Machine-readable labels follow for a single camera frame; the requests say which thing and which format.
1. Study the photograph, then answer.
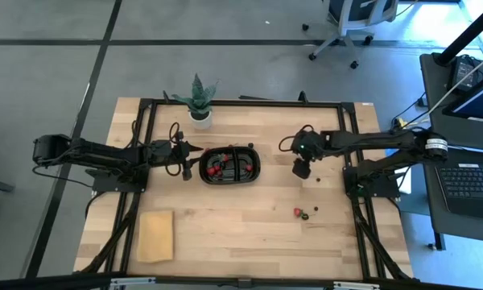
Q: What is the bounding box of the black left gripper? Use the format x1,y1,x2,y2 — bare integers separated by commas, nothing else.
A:
171,131,204,181

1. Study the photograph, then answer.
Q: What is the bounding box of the black plastic divided container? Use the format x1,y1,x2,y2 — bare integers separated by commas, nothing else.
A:
198,145,262,186

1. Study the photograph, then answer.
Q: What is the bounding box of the white round plant pot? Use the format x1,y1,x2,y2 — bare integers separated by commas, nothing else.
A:
189,109,213,131

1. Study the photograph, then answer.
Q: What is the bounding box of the green snake plant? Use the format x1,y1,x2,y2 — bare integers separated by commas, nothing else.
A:
171,72,220,116

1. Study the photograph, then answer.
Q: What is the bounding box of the folded yellow cloth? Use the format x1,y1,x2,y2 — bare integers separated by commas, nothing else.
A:
136,210,175,264

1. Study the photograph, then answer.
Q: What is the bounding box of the white office chair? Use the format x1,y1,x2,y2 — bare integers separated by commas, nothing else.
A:
301,0,399,70

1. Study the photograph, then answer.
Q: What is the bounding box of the dark grey desk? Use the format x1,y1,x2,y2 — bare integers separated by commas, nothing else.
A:
419,52,483,251

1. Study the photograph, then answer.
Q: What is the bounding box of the black power brick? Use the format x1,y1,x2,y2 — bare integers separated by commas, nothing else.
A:
446,55,483,96

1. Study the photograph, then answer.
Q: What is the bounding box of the black slanted pole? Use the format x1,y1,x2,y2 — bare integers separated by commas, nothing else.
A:
434,0,483,68

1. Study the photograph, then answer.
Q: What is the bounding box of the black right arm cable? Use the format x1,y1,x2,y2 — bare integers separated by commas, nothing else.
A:
278,124,308,154

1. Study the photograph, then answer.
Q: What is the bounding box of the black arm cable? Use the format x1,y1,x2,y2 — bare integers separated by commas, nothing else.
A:
278,124,308,154
163,121,183,177

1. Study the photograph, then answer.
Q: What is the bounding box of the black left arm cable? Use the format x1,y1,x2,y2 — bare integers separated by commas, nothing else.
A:
163,121,183,177

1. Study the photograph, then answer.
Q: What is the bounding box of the black metal table frame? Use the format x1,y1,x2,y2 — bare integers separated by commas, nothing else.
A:
74,90,415,290

